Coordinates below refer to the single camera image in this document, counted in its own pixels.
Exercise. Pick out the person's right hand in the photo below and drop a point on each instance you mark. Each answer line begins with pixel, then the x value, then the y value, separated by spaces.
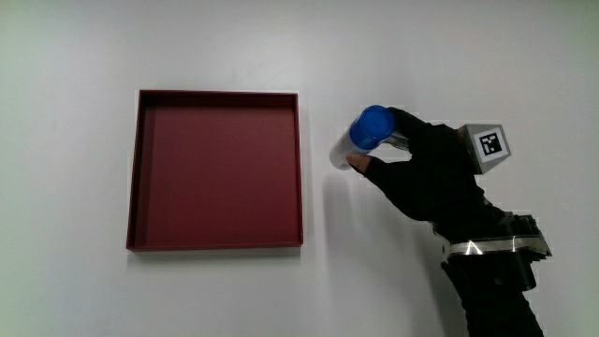
pixel 433 178

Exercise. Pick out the blue capped glue stick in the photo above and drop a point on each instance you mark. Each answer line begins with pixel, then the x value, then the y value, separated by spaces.
pixel 364 135

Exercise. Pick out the person's right forearm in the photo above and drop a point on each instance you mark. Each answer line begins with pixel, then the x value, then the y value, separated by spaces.
pixel 491 295

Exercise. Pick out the white desk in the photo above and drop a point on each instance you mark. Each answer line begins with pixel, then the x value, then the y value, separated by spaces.
pixel 70 187

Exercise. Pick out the dark red square tray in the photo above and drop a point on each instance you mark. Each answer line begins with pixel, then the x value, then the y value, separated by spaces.
pixel 220 173

